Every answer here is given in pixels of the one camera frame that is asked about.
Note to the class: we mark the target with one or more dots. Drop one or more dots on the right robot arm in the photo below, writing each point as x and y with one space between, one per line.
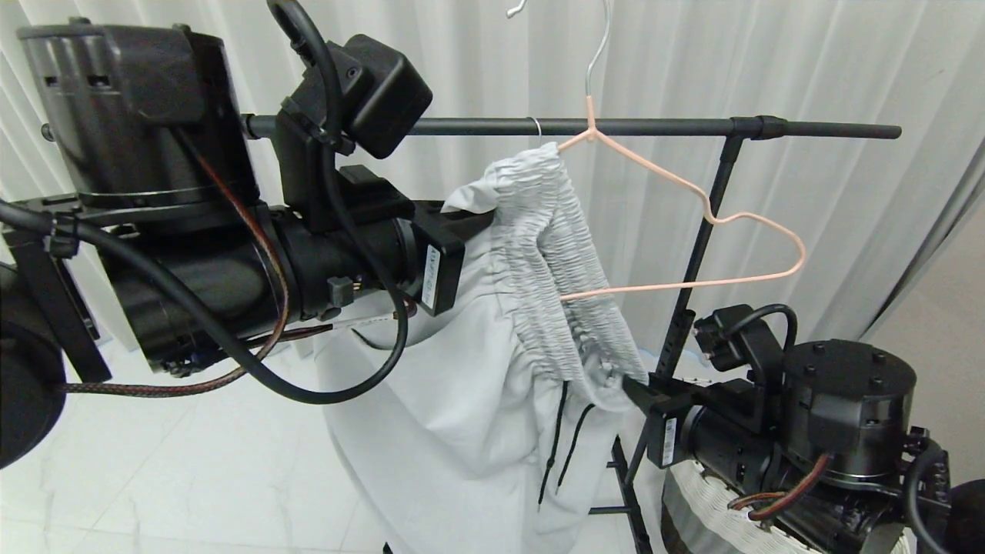
846 400

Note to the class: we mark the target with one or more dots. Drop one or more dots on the pink clothes hanger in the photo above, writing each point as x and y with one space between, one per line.
590 115
536 123

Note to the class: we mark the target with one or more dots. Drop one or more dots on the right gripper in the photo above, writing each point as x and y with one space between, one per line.
716 442

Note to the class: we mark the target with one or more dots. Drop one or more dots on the white curtain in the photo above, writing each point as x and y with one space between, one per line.
846 61

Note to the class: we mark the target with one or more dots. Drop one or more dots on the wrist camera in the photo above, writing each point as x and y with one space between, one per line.
731 338
385 92

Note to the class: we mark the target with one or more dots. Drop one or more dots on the pale grey shorts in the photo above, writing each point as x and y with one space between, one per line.
462 385

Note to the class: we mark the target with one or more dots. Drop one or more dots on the white laundry basket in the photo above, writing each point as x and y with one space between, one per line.
708 515

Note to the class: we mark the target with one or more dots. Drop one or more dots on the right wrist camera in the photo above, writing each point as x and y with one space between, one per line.
731 338

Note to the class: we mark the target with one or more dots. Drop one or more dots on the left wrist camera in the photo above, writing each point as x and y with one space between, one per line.
385 92

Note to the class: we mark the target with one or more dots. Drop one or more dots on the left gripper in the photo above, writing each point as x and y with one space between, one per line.
308 261

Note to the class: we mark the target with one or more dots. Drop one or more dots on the black clothes rack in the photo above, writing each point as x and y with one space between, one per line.
654 126

